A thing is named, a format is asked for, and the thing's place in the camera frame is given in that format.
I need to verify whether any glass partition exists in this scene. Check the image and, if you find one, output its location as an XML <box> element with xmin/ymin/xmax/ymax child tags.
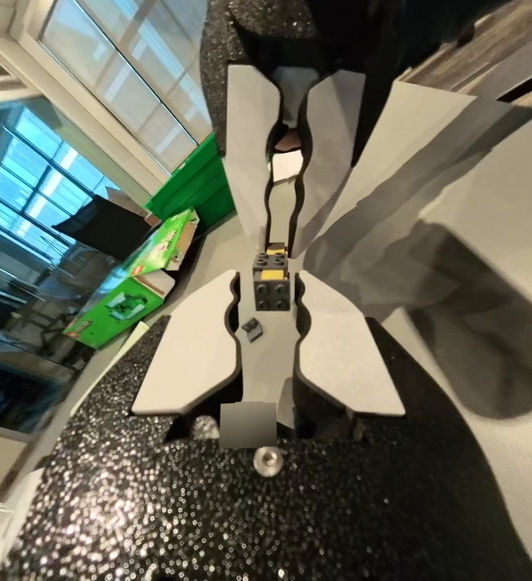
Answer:
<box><xmin>0</xmin><ymin>100</ymin><xmax>126</xmax><ymax>409</ymax></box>

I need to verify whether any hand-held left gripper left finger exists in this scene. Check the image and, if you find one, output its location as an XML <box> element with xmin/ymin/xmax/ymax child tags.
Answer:
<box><xmin>132</xmin><ymin>271</ymin><xmax>242</xmax><ymax>415</ymax></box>

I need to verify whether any green cardboard toy box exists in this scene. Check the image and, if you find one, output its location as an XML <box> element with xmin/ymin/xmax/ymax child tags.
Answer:
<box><xmin>62</xmin><ymin>206</ymin><xmax>201</xmax><ymax>350</ymax></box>

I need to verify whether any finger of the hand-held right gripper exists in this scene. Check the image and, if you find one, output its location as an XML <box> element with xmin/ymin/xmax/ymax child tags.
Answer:
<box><xmin>290</xmin><ymin>72</ymin><xmax>367</xmax><ymax>260</ymax></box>
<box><xmin>226</xmin><ymin>65</ymin><xmax>282</xmax><ymax>249</ymax></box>

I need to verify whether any yellow and dark grey brick assembly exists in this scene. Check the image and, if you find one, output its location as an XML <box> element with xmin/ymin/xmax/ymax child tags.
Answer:
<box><xmin>251</xmin><ymin>243</ymin><xmax>292</xmax><ymax>313</ymax></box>

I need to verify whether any white framed window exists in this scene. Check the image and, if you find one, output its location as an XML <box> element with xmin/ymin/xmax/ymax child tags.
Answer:
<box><xmin>0</xmin><ymin>0</ymin><xmax>214</xmax><ymax>193</ymax></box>

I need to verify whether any green plastic bin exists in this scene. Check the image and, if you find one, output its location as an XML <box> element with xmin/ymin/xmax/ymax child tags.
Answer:
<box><xmin>150</xmin><ymin>134</ymin><xmax>236</xmax><ymax>230</ymax></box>

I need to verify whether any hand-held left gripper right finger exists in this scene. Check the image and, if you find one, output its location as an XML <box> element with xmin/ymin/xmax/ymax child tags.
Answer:
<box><xmin>295</xmin><ymin>271</ymin><xmax>405</xmax><ymax>416</ymax></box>

